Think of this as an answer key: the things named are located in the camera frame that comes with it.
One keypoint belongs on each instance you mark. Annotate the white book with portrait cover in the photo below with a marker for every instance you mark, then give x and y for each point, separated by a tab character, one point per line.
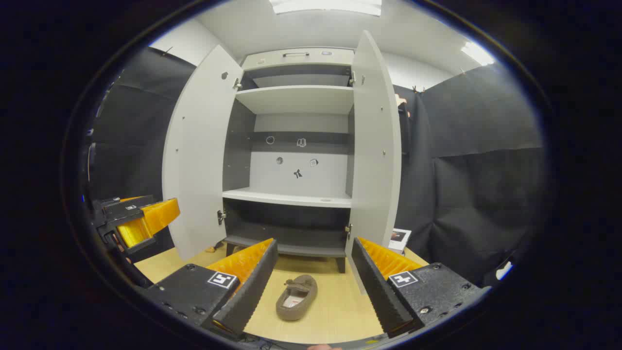
399	237

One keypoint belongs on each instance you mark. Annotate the white cabinet drawer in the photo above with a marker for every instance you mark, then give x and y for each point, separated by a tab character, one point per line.
272	61

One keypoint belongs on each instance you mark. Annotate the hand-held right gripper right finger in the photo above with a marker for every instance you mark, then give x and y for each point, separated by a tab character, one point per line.
376	291

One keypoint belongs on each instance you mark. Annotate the brown suede shoe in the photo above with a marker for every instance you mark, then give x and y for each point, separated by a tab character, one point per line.
305	289

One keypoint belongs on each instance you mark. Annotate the white shoe cabinet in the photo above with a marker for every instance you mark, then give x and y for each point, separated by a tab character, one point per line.
291	99

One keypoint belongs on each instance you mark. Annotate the small ceiling light panel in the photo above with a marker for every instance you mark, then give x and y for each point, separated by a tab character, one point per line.
478	53

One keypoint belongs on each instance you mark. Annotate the white cabinet door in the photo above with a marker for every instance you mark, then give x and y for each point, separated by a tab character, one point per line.
374	146
199	155

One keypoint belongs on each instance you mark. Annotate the large ceiling light panel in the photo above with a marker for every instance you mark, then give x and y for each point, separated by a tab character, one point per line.
325	6

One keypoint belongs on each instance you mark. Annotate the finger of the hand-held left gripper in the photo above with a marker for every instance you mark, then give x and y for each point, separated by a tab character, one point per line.
150	218

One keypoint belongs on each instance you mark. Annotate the black backdrop cloth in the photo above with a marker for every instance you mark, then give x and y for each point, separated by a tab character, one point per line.
486	194

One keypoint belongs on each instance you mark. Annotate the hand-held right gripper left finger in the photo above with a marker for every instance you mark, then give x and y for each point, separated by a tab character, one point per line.
255	291

